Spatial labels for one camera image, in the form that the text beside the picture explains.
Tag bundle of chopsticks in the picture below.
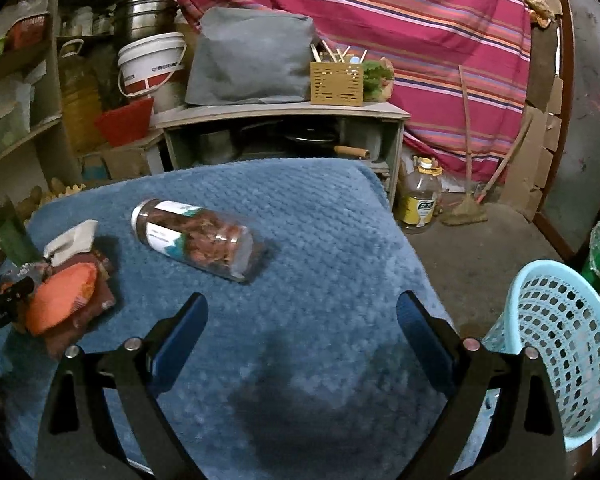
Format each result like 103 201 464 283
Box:
310 40 371 66

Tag light blue plastic basket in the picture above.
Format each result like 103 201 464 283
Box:
482 260 600 452

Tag wooden shelf unit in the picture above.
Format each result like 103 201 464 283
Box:
0 0 81 211

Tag white pouch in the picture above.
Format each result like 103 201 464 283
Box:
43 219 99 267

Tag red plastic container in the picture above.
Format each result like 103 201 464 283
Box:
5 12 48 51

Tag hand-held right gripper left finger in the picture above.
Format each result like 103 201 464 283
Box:
34 291 210 480

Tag white bucket red label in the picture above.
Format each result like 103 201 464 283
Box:
116 32 187 98

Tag orange snack packet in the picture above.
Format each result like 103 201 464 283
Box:
25 262 99 337

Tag yellow chopstick holder box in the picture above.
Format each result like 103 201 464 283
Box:
310 60 365 107

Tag grey door brown frame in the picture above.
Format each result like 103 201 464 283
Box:
532 0 600 261

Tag low wooden cabinet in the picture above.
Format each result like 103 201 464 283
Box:
152 101 412 211

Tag dark red snack packet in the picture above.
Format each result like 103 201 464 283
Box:
45 252 117 358

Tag stack of flattened cardboard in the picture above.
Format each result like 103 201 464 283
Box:
497 77 563 221

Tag black pan wooden handle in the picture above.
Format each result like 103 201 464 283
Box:
280 127 372 160

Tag straw broom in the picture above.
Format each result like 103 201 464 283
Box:
440 65 488 226

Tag stainless steel pot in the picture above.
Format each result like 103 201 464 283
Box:
112 0 178 41

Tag red striped curtain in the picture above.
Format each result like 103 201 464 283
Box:
172 0 533 183

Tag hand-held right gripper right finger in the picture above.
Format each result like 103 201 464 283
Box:
396 290 566 480

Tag red plastic basin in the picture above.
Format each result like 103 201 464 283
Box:
94 97 155 148

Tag clear jar brown contents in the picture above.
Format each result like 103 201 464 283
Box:
131 198 266 283

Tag yellowish hanging ornament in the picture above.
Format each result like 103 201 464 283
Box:
525 0 553 26

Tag cardboard box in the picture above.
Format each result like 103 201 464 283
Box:
80 132 163 181

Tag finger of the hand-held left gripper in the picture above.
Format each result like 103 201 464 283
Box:
0 275 37 306

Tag grey cushion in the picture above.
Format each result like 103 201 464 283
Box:
185 6 317 106

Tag plain white bucket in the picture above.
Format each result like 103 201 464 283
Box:
152 77 188 111

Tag yellow egg tray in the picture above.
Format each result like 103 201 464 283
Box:
30 177 88 211

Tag plastic bottle yellow label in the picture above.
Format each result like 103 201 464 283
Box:
399 157 443 235

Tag green leafy bundle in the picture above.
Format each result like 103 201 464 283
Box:
362 57 396 102

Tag large yellow oil jug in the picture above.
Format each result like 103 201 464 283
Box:
57 39 103 153

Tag blue knitted blanket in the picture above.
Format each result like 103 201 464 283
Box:
0 157 486 480

